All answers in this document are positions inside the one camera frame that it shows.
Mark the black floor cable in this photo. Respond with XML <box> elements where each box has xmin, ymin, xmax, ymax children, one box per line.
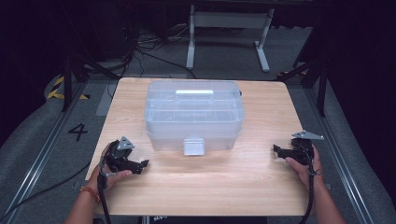
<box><xmin>0</xmin><ymin>160</ymin><xmax>92</xmax><ymax>222</ymax></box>

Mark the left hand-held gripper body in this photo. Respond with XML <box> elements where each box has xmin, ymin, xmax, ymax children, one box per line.
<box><xmin>105</xmin><ymin>135</ymin><xmax>136</xmax><ymax>174</ymax></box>

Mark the white metal desk frame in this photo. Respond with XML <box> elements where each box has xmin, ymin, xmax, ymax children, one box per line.
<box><xmin>185</xmin><ymin>4</ymin><xmax>276</xmax><ymax>74</ymax></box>

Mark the yellow black floor tape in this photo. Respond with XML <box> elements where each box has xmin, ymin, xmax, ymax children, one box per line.
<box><xmin>46</xmin><ymin>75</ymin><xmax>92</xmax><ymax>101</ymax></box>

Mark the bundle of black floor cables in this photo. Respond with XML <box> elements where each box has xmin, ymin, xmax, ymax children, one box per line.
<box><xmin>106</xmin><ymin>21</ymin><xmax>198</xmax><ymax>94</ymax></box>

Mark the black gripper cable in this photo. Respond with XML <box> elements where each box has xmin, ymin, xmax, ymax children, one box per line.
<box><xmin>298</xmin><ymin>146</ymin><xmax>322</xmax><ymax>224</ymax></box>
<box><xmin>96</xmin><ymin>148</ymin><xmax>114</xmax><ymax>224</ymax></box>

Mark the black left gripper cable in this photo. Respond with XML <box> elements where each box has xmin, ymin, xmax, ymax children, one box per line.
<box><xmin>96</xmin><ymin>148</ymin><xmax>114</xmax><ymax>224</ymax></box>

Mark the clear plastic storage box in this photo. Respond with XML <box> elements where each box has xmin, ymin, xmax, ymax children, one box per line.
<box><xmin>143</xmin><ymin>79</ymin><xmax>247</xmax><ymax>157</ymax></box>

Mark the red bracelet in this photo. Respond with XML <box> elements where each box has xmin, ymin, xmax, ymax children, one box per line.
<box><xmin>79</xmin><ymin>186</ymin><xmax>101</xmax><ymax>203</ymax></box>

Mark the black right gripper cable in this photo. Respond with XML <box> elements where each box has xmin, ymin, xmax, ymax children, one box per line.
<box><xmin>298</xmin><ymin>146</ymin><xmax>322</xmax><ymax>224</ymax></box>

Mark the person's left hand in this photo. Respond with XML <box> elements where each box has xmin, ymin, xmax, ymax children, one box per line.
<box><xmin>88</xmin><ymin>142</ymin><xmax>134</xmax><ymax>191</ymax></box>

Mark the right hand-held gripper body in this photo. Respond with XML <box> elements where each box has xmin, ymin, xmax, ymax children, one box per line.
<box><xmin>289</xmin><ymin>130</ymin><xmax>325</xmax><ymax>166</ymax></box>

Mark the black tripod stand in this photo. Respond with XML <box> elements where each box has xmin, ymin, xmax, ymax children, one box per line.
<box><xmin>277</xmin><ymin>46</ymin><xmax>331</xmax><ymax>119</ymax></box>
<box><xmin>61</xmin><ymin>52</ymin><xmax>120</xmax><ymax>113</ymax></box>

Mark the person's right hand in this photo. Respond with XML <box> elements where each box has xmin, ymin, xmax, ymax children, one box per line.
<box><xmin>284</xmin><ymin>144</ymin><xmax>324</xmax><ymax>189</ymax></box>

